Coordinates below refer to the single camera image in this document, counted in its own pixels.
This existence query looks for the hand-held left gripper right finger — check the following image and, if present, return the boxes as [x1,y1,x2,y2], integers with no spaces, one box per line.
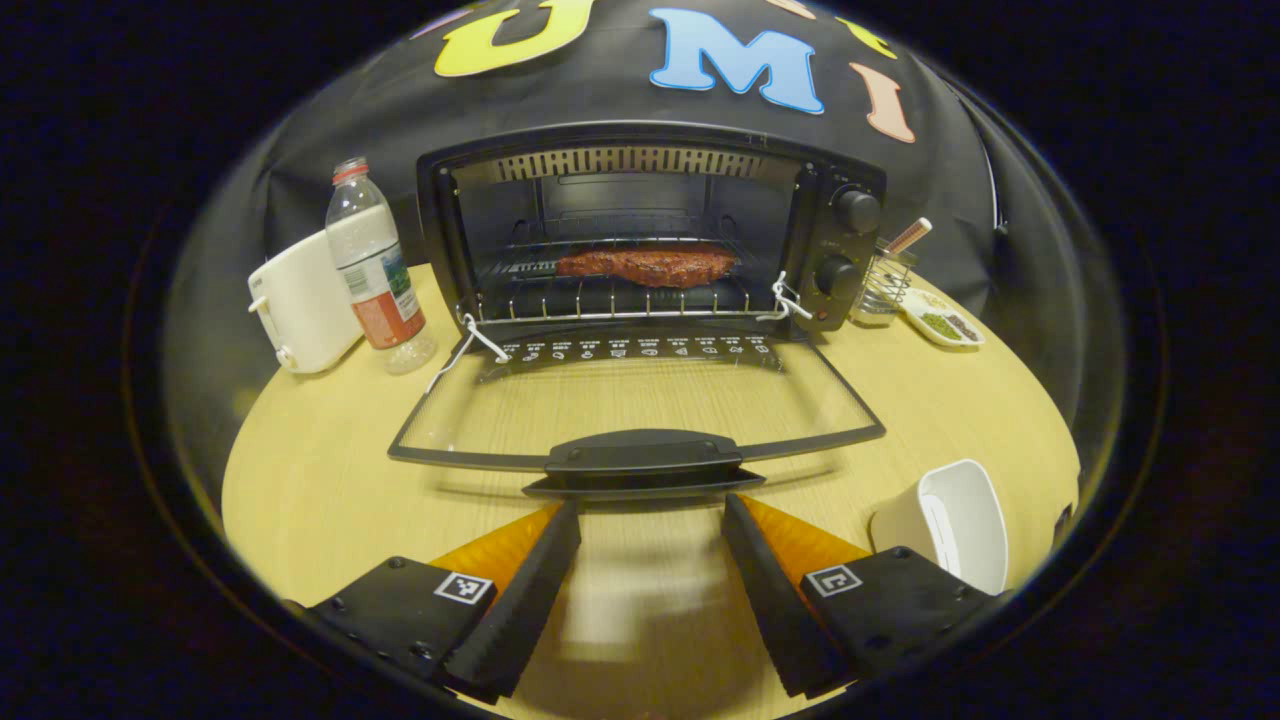
[722,493,1013,701]

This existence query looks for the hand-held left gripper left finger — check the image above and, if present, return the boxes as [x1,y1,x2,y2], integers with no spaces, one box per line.
[300,500,583,703]

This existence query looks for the red raw steak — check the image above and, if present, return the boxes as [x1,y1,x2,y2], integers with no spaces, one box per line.
[556,243,739,289]

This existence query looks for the black electric oven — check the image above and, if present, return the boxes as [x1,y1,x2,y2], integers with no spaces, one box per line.
[388,120,889,501]

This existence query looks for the white plastic container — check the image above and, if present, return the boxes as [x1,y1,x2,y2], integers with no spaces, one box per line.
[868,459,1009,597]

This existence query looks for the white divided condiment dish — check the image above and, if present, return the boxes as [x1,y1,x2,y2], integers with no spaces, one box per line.
[900,288,987,349]

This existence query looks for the clear plastic water bottle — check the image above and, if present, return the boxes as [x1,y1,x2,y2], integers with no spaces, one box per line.
[325,157,438,376]

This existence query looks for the white toaster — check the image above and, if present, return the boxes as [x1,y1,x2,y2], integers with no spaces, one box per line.
[247,228,366,375]

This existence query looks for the brown and white tube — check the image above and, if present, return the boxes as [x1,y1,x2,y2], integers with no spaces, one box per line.
[885,217,934,257]

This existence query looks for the black backdrop cloth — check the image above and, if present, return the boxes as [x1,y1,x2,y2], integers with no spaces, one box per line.
[200,0,1121,421]

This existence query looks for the metal wire basket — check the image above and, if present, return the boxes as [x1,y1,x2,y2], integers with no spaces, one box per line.
[850,240,916,328]

